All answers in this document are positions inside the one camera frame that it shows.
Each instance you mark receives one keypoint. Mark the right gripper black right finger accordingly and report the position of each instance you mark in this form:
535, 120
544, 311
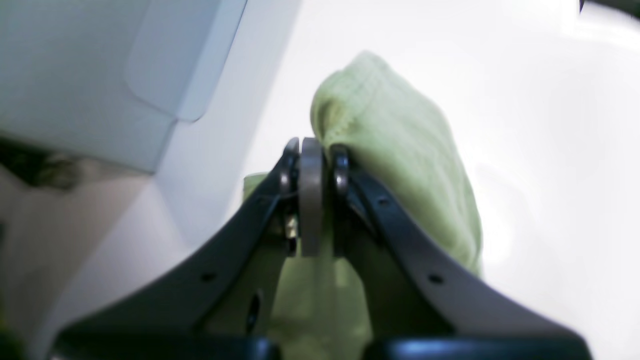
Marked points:
423, 304

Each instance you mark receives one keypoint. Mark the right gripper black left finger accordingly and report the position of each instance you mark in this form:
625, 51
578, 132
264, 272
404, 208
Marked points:
216, 304

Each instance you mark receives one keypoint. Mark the olive green t-shirt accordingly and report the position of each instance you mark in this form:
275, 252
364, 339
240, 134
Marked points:
401, 138

